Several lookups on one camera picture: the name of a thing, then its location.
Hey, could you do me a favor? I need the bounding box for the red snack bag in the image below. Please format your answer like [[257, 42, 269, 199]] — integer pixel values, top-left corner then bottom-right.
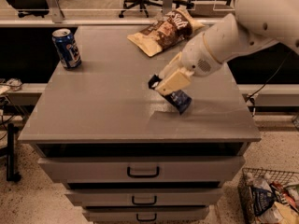
[[270, 182, 298, 211]]

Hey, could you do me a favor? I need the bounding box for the grey window rail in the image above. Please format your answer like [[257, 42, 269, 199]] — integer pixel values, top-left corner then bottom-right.
[[0, 17, 225, 28]]

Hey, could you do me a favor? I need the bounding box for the black office chair centre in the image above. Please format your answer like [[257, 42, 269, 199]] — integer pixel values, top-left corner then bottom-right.
[[119, 0, 194, 19]]

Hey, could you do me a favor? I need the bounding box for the yellow snack bag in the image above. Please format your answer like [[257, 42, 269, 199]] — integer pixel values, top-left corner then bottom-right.
[[275, 203, 299, 224]]

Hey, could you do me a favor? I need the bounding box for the black cable right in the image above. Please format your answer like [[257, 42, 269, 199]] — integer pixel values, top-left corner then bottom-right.
[[245, 49, 293, 104]]

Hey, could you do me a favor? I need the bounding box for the bottom grey drawer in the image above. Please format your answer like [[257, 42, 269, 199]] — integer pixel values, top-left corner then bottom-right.
[[82, 206, 209, 222]]

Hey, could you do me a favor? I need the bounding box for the dark blue rxbar wrapper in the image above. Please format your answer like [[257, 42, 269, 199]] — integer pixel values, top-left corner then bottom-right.
[[148, 75, 192, 114]]

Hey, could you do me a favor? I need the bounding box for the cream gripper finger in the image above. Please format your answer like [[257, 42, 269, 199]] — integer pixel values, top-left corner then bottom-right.
[[155, 67, 193, 96], [158, 52, 181, 79]]

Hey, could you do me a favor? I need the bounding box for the dark blue snack bag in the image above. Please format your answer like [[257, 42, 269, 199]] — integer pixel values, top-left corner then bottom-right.
[[251, 188, 275, 217]]

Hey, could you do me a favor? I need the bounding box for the black metal stand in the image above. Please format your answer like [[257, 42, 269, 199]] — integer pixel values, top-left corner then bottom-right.
[[7, 123, 21, 183]]

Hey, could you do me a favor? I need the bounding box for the top grey drawer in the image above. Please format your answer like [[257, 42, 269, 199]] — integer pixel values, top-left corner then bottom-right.
[[38, 156, 245, 183]]

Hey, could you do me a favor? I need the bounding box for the wire basket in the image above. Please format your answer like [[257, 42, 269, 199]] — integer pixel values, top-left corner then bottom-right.
[[238, 168, 299, 224]]

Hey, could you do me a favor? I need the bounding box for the grey drawer cabinet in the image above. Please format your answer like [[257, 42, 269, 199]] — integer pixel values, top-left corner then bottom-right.
[[18, 24, 263, 224]]

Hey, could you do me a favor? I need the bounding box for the blue pepsi soda can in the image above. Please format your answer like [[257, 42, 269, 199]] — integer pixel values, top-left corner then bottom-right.
[[52, 28, 81, 69]]

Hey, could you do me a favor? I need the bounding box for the grey drawer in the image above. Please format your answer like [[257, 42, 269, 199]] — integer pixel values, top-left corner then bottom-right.
[[82, 206, 209, 222], [65, 189, 222, 207], [38, 156, 245, 183]]

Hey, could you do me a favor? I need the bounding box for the cream and brown chip bag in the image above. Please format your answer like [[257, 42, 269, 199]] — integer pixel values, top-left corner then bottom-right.
[[127, 7, 204, 57]]

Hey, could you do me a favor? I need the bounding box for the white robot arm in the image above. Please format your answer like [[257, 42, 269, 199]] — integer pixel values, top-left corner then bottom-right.
[[149, 0, 299, 96]]

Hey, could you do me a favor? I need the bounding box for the middle grey drawer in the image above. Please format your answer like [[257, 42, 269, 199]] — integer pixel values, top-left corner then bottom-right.
[[65, 189, 222, 207]]

